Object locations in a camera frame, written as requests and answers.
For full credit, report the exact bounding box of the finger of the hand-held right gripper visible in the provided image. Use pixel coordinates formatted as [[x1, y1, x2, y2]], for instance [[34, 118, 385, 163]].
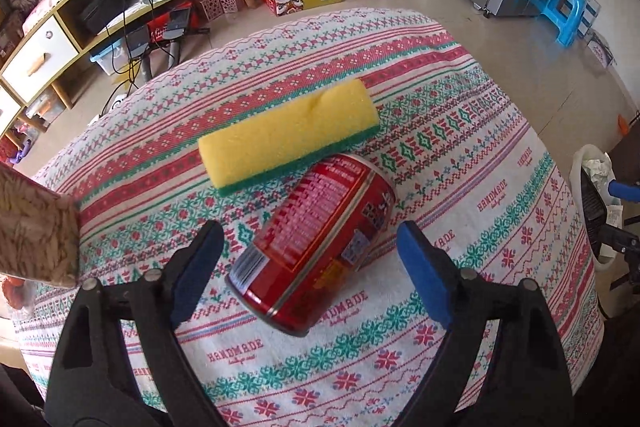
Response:
[[580, 167, 640, 289], [607, 179, 640, 202]]

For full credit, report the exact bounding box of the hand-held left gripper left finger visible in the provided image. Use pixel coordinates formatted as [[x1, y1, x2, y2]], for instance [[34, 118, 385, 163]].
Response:
[[44, 219, 226, 427]]

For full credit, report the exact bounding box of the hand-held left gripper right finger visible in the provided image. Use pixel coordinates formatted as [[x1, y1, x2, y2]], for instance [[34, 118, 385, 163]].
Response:
[[397, 221, 576, 427]]

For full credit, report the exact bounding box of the white waste bin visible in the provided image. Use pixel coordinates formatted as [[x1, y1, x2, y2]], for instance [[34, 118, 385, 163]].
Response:
[[570, 144, 623, 270]]

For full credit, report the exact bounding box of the red drink can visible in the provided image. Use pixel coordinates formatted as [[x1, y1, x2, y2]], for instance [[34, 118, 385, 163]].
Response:
[[226, 153, 397, 338]]

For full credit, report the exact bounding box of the patterned tablecloth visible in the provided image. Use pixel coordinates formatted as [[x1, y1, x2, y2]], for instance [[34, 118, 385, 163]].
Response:
[[12, 7, 606, 427]]

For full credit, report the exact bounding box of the small white printed box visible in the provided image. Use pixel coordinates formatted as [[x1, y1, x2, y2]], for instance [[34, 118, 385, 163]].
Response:
[[585, 32, 616, 68]]

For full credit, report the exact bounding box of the brown patterned box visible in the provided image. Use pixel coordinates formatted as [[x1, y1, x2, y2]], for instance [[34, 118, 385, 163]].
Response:
[[0, 164, 81, 290]]

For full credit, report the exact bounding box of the yellow green sponge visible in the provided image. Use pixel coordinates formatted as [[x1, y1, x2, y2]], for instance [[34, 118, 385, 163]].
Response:
[[198, 78, 381, 196]]

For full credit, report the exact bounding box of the white blue striped box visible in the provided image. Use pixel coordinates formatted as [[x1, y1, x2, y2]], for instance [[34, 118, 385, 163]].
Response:
[[570, 0, 601, 40]]

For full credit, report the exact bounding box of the blue plastic stool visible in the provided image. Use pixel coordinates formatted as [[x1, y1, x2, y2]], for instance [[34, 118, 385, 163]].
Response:
[[517, 0, 586, 48]]

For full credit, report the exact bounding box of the clear blue storage bin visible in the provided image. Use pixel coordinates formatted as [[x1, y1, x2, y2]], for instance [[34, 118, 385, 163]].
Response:
[[90, 39, 131, 75]]

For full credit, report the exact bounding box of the red black bag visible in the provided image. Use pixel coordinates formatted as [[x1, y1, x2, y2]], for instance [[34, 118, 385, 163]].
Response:
[[147, 4, 193, 42]]

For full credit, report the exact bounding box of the black electronic device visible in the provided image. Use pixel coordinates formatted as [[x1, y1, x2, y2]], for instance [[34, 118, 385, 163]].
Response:
[[80, 0, 136, 35]]

